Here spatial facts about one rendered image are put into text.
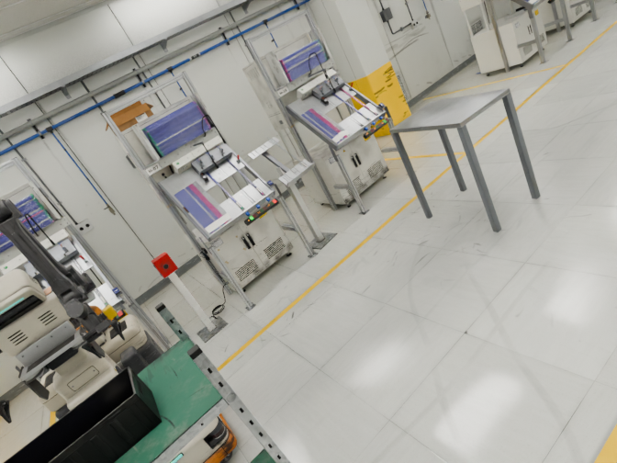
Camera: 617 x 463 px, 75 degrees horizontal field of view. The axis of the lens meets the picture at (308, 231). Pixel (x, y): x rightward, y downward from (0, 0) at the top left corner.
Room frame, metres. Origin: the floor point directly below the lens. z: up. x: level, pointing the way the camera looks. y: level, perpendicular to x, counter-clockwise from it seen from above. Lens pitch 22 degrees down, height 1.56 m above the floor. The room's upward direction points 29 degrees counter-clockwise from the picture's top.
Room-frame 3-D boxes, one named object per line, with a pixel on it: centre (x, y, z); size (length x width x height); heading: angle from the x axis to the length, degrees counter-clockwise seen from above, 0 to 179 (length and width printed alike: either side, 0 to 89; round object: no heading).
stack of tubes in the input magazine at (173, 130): (3.69, 0.55, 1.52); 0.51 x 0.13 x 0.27; 114
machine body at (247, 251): (3.78, 0.65, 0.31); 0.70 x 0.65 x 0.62; 114
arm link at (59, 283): (1.49, 0.90, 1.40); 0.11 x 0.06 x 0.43; 112
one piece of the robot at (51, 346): (1.57, 1.16, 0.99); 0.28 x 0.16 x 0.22; 112
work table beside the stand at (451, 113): (2.64, -1.21, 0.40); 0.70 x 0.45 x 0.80; 16
